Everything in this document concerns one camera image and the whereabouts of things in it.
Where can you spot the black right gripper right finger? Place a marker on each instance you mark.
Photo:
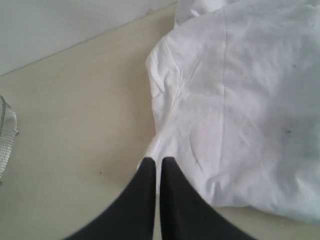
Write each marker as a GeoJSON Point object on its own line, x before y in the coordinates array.
{"type": "Point", "coordinates": [184, 215]}

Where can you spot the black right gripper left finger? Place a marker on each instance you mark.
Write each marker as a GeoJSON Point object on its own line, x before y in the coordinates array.
{"type": "Point", "coordinates": [132, 215]}

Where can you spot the white t-shirt red Chinese logo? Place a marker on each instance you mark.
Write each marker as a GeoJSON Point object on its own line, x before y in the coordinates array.
{"type": "Point", "coordinates": [235, 96]}

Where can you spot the metal wire mesh basket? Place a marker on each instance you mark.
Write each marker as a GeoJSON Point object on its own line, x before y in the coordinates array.
{"type": "Point", "coordinates": [8, 132]}

